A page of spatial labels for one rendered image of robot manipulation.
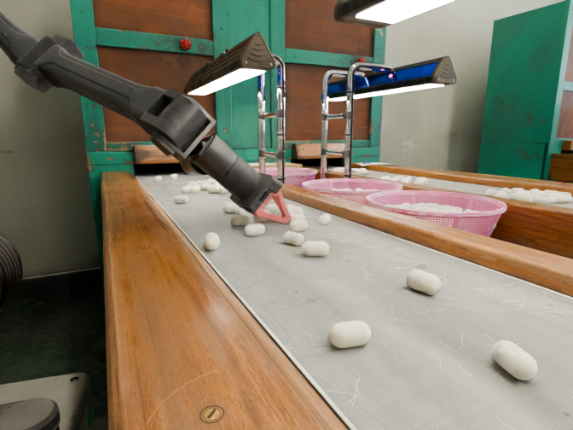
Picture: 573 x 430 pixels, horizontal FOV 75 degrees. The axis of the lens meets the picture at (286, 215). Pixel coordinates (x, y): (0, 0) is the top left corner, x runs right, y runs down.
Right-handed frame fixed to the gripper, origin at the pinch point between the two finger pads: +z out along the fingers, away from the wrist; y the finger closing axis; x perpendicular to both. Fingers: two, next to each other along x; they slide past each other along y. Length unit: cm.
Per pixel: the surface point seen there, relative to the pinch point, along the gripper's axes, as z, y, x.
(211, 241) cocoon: -12.8, -10.6, 10.7
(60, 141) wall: -43, 183, 23
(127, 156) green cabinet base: -19, 97, 8
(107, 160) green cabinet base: -23, 97, 14
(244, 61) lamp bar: -20.2, 18.9, -22.3
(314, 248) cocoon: -4.1, -19.2, 3.3
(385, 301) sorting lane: -3.5, -33.7, 4.6
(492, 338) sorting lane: -1.2, -42.8, 2.6
